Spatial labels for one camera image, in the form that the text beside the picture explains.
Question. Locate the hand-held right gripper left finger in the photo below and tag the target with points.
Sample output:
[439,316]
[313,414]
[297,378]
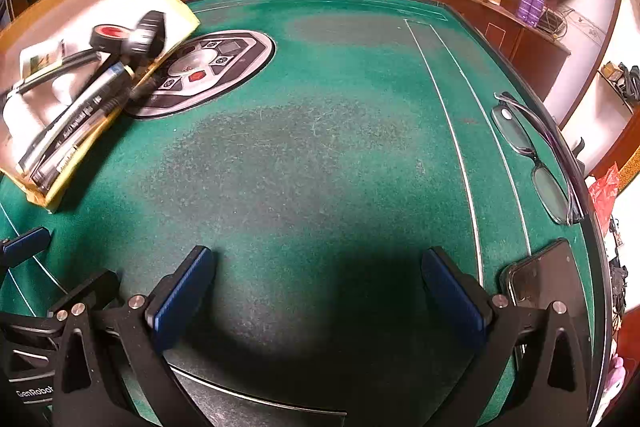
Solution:
[182,302]

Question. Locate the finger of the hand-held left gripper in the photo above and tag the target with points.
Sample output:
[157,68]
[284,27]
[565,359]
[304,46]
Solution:
[90,287]
[25,244]

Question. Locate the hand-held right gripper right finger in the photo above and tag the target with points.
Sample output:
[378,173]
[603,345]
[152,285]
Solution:
[450,302]

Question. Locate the black marker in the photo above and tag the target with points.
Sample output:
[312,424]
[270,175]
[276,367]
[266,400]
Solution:
[75,117]
[70,149]

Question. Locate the yellow cardboard box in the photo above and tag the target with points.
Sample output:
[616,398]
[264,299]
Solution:
[175,14]

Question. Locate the black smartphone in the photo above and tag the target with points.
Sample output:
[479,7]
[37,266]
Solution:
[545,277]

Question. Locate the white cloth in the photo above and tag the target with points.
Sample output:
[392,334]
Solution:
[30,117]

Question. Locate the small green printed card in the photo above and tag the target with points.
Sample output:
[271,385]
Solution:
[42,59]

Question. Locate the red plastic bag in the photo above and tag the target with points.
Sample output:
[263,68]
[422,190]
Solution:
[602,194]

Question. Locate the red black tape roll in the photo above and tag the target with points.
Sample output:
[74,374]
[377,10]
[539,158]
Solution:
[107,38]

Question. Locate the table centre control panel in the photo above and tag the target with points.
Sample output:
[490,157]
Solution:
[220,57]

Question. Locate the dark shelf clutter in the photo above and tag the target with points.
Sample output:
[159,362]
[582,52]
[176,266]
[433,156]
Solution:
[625,79]

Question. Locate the dark frame eyeglasses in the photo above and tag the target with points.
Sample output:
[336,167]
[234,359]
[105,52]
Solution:
[525,142]

